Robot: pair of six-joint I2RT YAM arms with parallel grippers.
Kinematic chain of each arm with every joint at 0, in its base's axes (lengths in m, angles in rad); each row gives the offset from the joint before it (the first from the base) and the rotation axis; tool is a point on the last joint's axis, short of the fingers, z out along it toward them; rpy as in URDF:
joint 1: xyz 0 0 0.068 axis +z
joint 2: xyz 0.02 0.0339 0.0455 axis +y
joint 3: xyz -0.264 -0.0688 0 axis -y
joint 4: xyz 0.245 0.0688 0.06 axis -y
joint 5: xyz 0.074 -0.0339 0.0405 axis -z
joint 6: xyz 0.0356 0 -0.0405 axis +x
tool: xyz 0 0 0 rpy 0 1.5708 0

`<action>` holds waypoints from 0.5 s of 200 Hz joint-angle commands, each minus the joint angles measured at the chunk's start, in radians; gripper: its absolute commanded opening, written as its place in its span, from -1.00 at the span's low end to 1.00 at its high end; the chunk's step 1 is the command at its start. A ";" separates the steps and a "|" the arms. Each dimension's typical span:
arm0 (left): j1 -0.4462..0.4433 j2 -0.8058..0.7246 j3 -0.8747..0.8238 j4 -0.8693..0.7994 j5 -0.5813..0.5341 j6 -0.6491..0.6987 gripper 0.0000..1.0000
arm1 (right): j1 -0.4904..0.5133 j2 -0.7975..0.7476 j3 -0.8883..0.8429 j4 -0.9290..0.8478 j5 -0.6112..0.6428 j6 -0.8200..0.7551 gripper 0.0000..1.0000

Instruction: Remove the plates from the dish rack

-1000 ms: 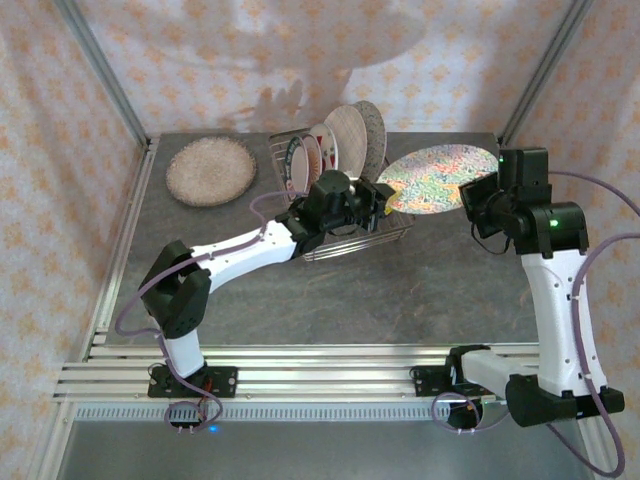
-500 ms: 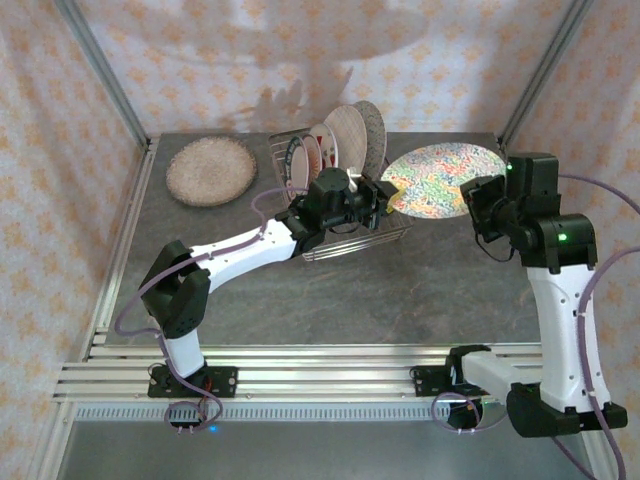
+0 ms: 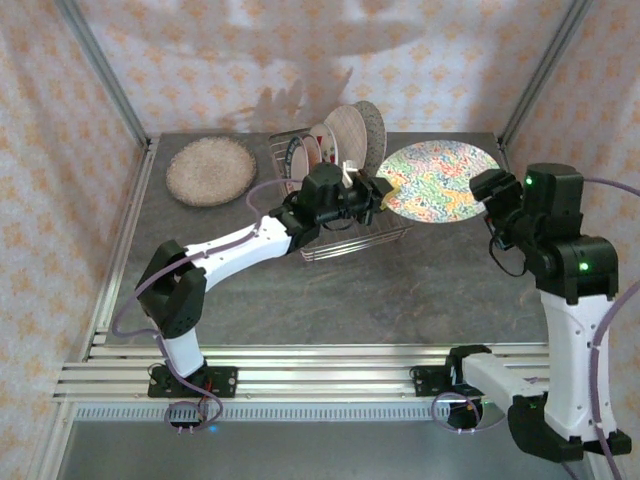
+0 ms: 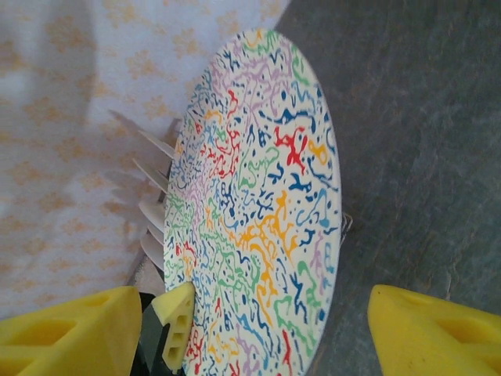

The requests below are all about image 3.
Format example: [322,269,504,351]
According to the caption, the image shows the wire dish rack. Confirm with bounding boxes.
[267,130,415,264]

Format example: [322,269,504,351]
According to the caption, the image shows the blue rim lettered plate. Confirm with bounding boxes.
[283,134,309,194]

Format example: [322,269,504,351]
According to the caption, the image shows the colourful wavy pattern plate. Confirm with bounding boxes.
[375,141,501,225]

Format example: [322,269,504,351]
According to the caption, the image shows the white strawberry print plate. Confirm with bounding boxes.
[309,122,342,169]

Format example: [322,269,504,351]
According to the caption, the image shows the grey blue speckled plate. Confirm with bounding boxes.
[352,99,387,174]

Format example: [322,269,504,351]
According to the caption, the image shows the plaid line pattern plate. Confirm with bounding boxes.
[323,104,370,171]

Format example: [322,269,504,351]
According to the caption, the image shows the orange floral backdrop curtain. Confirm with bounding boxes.
[0,0,640,480]

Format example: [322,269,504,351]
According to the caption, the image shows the aluminium mounting rails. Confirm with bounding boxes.
[52,342,551,401]

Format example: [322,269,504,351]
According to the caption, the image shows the grey metal lower panel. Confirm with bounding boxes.
[37,419,601,480]

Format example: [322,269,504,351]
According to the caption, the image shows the aluminium right table side rail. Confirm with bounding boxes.
[497,135,526,174]

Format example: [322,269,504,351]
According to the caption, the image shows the aluminium table side rail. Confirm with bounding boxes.
[497,135,526,174]
[79,137,161,361]

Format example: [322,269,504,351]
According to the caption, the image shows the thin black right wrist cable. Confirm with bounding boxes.
[488,234,527,279]

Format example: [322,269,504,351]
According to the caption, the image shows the aluminium right frame post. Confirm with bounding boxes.
[497,0,596,146]

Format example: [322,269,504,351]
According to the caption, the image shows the aluminium frame post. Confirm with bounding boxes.
[497,0,596,146]
[52,0,151,149]

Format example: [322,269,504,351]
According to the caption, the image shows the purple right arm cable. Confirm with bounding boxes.
[432,177,640,480]

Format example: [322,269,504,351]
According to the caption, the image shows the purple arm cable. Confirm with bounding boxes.
[432,177,640,480]
[112,178,304,435]

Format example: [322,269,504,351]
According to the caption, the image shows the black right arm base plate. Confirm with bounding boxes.
[409,364,464,400]

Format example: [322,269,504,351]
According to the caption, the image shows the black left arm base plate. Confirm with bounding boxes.
[147,364,239,400]

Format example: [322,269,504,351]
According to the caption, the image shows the slotted grey cable duct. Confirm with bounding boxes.
[74,402,511,422]

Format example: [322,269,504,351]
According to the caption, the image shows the aluminium left table side rail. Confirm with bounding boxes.
[79,137,161,361]

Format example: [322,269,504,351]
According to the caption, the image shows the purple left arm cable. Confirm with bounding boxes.
[112,178,304,435]

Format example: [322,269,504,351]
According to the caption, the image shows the aluminium left frame post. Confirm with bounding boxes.
[52,0,151,149]

